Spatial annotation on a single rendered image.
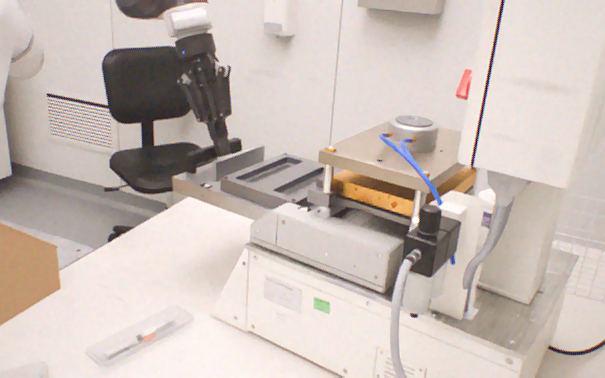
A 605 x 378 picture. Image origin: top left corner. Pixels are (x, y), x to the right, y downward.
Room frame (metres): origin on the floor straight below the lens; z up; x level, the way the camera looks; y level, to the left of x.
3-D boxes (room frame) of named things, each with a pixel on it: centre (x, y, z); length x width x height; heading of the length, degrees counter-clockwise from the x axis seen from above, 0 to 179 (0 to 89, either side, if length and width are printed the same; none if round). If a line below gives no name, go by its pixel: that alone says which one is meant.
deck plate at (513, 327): (0.88, -0.20, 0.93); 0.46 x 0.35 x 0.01; 57
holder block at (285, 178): (1.02, 0.03, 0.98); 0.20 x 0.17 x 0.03; 147
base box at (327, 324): (0.89, -0.15, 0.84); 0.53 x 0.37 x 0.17; 57
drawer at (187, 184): (1.05, 0.07, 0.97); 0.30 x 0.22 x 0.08; 57
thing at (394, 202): (0.89, -0.16, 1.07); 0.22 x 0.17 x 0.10; 147
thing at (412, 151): (0.86, -0.18, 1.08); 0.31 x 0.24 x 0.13; 147
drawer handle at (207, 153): (1.12, 0.18, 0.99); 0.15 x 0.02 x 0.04; 147
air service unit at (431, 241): (0.64, -0.16, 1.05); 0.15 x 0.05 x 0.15; 147
